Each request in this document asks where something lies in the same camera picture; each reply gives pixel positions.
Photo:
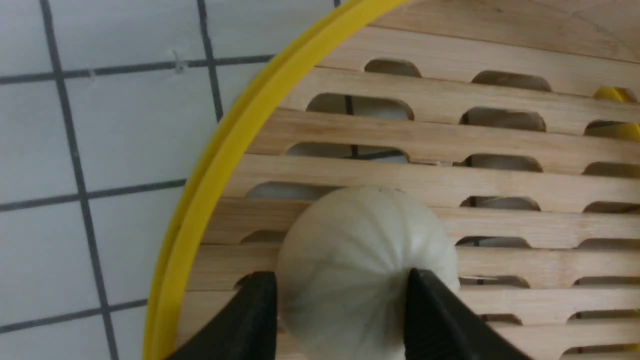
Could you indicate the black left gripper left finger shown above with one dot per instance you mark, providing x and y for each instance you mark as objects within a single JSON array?
[{"x": 245, "y": 329}]

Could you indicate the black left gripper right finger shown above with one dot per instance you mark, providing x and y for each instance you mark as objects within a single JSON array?
[{"x": 439, "y": 326}]

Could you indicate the white steamed bun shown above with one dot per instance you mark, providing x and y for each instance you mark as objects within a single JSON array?
[{"x": 343, "y": 268}]

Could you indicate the yellow rimmed bamboo steamer basket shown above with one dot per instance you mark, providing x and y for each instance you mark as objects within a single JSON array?
[{"x": 515, "y": 121}]

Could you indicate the white checkered tablecloth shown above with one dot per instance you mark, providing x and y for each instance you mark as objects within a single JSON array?
[{"x": 106, "y": 106}]

